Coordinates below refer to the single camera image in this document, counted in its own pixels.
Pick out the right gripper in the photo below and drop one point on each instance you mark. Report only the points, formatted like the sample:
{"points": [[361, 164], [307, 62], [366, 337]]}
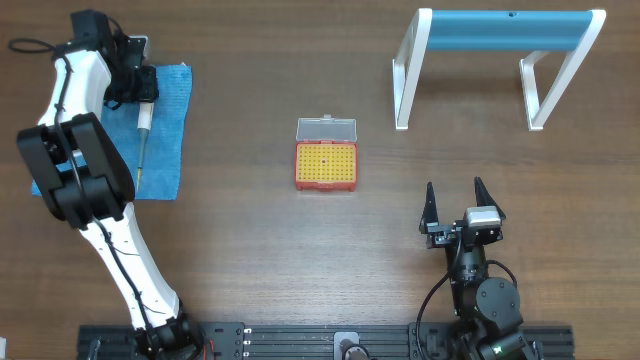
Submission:
{"points": [[442, 235]]}

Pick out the white pipette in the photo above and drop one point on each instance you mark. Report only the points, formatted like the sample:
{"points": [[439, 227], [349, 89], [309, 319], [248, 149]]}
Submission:
{"points": [[145, 115]]}

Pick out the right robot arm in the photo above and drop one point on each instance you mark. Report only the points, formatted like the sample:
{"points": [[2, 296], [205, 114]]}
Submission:
{"points": [[495, 300]]}

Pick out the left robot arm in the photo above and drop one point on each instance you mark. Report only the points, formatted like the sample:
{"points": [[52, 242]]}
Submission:
{"points": [[85, 80]]}

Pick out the red and yellow tip box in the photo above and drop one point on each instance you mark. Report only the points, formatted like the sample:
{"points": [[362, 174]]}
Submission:
{"points": [[325, 165]]}

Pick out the white and blue stand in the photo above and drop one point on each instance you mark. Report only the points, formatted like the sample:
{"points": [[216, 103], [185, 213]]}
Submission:
{"points": [[500, 30]]}

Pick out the blue cloth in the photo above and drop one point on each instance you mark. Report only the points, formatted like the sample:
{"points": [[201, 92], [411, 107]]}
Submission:
{"points": [[165, 125]]}

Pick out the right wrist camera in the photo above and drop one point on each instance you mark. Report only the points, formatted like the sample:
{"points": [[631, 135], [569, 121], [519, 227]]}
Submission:
{"points": [[482, 217]]}

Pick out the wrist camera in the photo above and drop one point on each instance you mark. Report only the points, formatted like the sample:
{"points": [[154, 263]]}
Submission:
{"points": [[482, 217], [143, 46]]}

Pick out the mounting rail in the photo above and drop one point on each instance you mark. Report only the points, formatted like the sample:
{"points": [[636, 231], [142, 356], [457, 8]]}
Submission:
{"points": [[300, 340]]}

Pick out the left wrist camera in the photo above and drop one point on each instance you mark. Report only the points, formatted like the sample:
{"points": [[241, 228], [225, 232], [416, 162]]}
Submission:
{"points": [[143, 46]]}

